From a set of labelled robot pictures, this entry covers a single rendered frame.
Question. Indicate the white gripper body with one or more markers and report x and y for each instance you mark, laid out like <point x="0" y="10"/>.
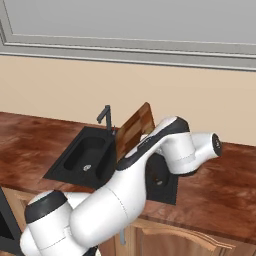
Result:
<point x="144" y="137"/>

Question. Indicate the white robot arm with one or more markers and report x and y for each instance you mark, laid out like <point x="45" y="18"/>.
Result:
<point x="110" y="206"/>

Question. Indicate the wooden cutting board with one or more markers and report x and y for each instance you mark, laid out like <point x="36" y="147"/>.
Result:
<point x="134" y="129"/>

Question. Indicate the black sink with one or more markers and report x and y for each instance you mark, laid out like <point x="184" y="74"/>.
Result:
<point x="84" y="150"/>

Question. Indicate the black tap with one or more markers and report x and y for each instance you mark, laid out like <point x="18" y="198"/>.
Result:
<point x="108" y="116"/>

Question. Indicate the black appliance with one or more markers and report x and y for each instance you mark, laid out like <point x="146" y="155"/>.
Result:
<point x="6" y="226"/>

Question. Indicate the grey wall cabinet door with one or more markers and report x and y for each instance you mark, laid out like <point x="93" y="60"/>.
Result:
<point x="133" y="23"/>

